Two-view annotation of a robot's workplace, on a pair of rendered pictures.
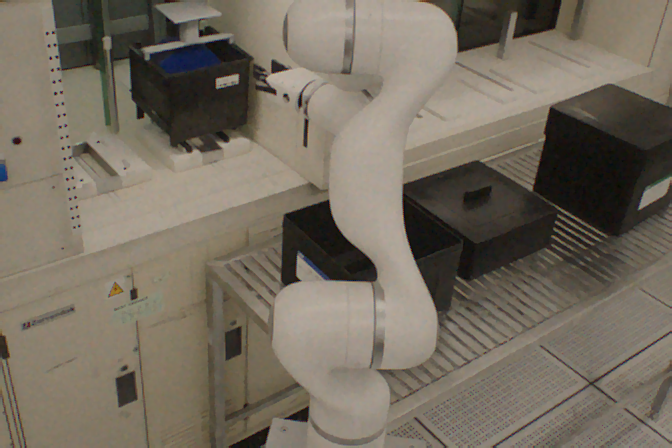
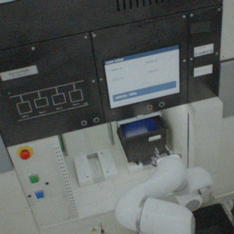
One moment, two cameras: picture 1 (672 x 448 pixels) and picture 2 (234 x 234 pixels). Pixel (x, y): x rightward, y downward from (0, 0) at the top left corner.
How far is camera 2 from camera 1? 73 cm
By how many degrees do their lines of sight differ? 26
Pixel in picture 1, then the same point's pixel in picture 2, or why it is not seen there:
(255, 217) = not seen: hidden behind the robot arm
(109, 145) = (105, 155)
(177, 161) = (130, 170)
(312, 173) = not seen: hidden behind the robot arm
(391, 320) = not seen: outside the picture
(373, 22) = (148, 220)
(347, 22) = (137, 218)
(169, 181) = (126, 179)
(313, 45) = (123, 223)
